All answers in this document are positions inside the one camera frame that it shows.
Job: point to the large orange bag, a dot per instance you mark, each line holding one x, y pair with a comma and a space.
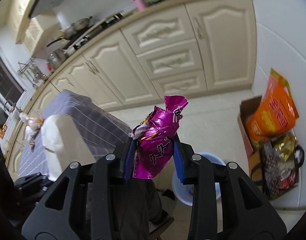
268, 115

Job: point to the patterned tote bag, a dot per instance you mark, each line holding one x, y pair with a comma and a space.
270, 165

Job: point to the wooden stool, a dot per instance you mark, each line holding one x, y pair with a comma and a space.
161, 227

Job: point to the pink utensil holder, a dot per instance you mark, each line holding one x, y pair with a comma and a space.
140, 4

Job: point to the cream cabinets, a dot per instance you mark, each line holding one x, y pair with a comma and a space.
218, 45
30, 32

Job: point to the cream lower cabinets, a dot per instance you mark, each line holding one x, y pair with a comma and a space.
218, 45

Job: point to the magenta snack bag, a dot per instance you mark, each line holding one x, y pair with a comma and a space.
158, 142

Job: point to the cardboard box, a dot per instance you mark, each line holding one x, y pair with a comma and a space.
245, 110

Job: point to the wall utensil rack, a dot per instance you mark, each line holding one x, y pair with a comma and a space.
29, 68

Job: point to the sliding window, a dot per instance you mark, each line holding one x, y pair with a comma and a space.
5, 85

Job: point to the person's dark trousers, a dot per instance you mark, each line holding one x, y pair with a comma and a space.
140, 205

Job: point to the cream upper cabinets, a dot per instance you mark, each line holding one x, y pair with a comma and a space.
30, 32

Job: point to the steel faucet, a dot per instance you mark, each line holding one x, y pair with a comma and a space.
11, 107

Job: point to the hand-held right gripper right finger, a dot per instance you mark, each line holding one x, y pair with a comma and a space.
179, 165

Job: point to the blue checked tablecloth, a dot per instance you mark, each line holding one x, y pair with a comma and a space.
87, 115

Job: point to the black gas stove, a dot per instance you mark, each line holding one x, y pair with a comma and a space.
112, 17

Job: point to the steel stock pot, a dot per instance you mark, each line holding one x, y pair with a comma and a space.
56, 58

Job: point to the clear plastic bag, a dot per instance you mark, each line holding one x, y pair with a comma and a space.
30, 123

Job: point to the light blue bin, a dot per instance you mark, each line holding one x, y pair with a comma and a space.
181, 192

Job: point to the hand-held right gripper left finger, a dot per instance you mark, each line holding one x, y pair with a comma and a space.
129, 160

